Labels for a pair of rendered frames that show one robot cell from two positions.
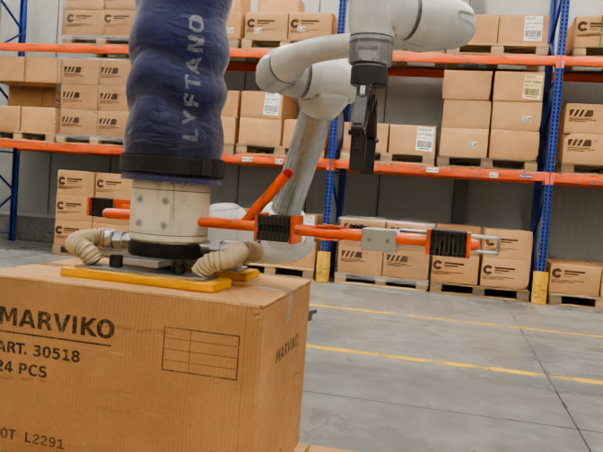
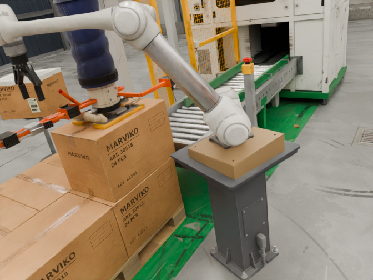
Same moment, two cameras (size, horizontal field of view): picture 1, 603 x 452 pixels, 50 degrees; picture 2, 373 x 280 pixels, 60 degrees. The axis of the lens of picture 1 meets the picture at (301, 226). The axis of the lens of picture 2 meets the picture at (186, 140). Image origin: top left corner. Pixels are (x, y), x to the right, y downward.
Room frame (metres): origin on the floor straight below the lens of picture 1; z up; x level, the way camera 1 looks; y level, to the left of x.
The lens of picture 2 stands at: (2.62, -1.20, 1.57)
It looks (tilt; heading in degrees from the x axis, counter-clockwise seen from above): 25 degrees down; 115
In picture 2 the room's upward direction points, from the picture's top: 10 degrees counter-clockwise
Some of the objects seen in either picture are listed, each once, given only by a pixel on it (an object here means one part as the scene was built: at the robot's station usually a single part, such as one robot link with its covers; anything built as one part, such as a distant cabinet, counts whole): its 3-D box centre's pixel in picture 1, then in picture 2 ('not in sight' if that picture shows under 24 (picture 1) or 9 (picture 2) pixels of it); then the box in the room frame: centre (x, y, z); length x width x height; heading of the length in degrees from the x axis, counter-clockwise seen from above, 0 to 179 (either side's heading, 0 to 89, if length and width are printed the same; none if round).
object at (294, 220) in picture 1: (278, 228); (69, 111); (1.38, 0.05, 1.07); 0.10 x 0.08 x 0.06; 166
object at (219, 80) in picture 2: not in sight; (220, 77); (1.57, 2.20, 0.60); 1.60 x 0.10 x 0.09; 78
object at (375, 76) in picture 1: (368, 90); (21, 64); (1.35, -0.12, 1.37); 0.08 x 0.07 x 0.09; 166
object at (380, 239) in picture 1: (380, 239); (33, 129); (1.32, -0.16, 1.07); 0.07 x 0.07 x 0.04; 76
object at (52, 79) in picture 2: not in sight; (31, 93); (-0.22, 1.21, 0.82); 0.60 x 0.40 x 0.40; 8
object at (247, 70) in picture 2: not in sight; (252, 126); (2.12, 1.11, 0.50); 0.07 x 0.07 x 1.00; 78
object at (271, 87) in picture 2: not in sight; (259, 99); (2.08, 1.72, 0.50); 2.31 x 0.05 x 0.19; 78
